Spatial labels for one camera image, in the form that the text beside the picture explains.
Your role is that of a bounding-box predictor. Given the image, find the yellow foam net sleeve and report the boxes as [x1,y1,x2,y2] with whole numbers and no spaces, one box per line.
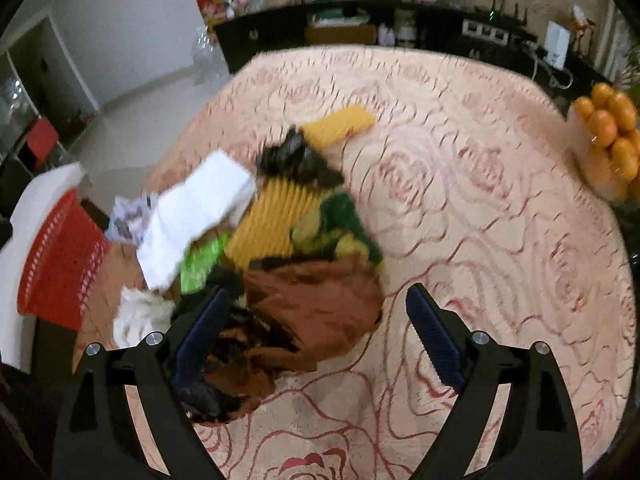
[224,179,326,271]

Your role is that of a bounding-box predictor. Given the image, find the black plastic bag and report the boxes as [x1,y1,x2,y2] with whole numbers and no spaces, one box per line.
[256,126,344,190]

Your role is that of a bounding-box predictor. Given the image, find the crumpled white tissue ball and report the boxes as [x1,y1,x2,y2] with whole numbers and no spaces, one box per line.
[112,287,176,349]

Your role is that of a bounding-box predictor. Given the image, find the red plastic mesh basket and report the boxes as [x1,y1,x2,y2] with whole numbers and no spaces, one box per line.
[17,188,111,332]

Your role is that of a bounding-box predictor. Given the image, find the bright green wrapper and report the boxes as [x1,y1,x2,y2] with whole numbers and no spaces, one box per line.
[180,233,229,295]

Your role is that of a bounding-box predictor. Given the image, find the printed paper scrap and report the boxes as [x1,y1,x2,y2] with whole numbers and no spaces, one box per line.
[105,193,157,246]

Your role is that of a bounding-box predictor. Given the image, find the brown plastic bag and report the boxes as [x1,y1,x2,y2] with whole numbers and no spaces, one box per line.
[171,256,384,425]

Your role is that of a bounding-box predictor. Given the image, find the rose patterned tablecloth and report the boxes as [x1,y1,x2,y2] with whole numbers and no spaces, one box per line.
[71,44,637,480]

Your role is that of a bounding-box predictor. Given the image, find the green yellow snack wrapper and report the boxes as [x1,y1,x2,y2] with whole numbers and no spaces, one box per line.
[290,191,384,266]

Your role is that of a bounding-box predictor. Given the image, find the red chair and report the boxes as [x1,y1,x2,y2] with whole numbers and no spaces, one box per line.
[26,117,60,166]

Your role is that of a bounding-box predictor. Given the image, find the black tv cabinet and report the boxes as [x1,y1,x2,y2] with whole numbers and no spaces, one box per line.
[214,0,610,99]

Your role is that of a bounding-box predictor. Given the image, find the small yellow foam net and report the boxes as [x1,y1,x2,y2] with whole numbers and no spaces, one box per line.
[302,105,376,150]

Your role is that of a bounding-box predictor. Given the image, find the large clear water jug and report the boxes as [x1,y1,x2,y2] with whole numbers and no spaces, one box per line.
[191,26,229,84]

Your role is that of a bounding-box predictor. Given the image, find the white router box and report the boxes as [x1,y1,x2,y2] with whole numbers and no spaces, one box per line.
[544,21,570,70]

